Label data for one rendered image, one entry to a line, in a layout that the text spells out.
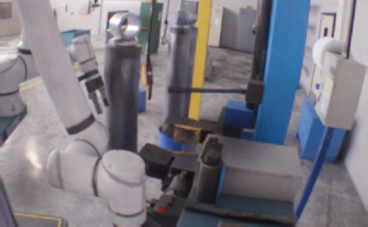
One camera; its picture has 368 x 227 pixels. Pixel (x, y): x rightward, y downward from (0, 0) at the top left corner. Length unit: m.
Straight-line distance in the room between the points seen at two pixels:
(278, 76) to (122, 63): 0.78
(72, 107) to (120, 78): 0.85
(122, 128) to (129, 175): 1.07
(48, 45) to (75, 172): 0.28
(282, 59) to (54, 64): 0.98
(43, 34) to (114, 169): 0.34
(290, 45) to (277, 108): 0.31
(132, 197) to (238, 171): 0.54
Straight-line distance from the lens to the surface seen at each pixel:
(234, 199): 1.04
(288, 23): 1.27
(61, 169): 0.57
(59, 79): 0.63
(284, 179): 1.02
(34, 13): 0.64
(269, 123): 1.36
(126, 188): 0.53
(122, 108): 1.52
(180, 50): 2.70
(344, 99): 1.60
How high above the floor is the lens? 1.71
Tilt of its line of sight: 20 degrees down
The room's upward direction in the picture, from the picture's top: 6 degrees clockwise
